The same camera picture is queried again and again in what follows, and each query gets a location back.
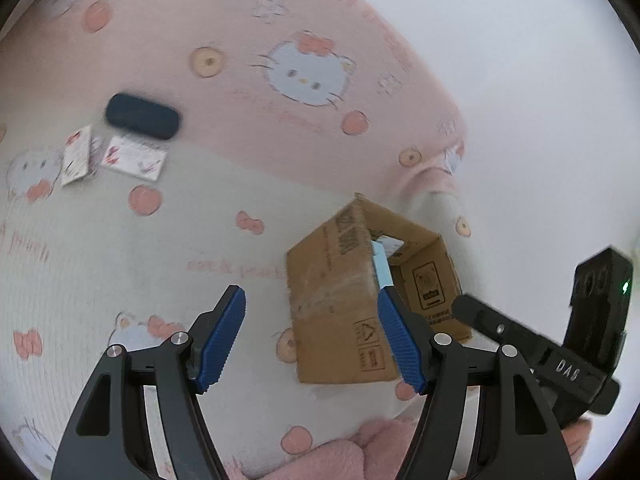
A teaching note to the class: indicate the pink fluffy cloth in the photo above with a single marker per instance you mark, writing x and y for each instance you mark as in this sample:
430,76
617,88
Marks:
350,452

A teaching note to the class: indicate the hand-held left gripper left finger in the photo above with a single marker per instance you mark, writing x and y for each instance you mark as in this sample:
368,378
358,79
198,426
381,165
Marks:
220,345

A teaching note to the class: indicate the person's right forearm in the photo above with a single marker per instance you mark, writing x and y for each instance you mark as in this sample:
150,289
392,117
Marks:
575,435

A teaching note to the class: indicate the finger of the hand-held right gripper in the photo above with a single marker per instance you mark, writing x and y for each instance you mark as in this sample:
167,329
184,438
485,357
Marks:
485,320

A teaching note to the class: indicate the white printed card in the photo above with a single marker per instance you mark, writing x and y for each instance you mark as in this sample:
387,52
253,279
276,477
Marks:
134,158

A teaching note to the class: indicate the dark blue glasses case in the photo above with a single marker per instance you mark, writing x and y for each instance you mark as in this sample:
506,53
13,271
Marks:
142,116

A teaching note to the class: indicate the brown cardboard box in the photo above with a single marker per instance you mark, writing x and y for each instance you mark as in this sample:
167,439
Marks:
330,300

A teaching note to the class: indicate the small white printed box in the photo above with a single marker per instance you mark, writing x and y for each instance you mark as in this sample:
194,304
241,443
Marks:
390,244

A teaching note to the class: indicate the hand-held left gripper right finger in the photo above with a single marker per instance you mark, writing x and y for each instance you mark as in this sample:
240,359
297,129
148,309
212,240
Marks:
400,345

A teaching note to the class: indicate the light blue box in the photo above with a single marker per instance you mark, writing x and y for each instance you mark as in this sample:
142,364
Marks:
382,267

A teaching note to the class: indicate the pink cat printed bed sheet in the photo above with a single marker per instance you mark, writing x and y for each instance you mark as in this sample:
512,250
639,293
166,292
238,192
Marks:
150,260

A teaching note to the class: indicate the small sticker sheet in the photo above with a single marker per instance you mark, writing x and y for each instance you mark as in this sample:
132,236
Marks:
95,155

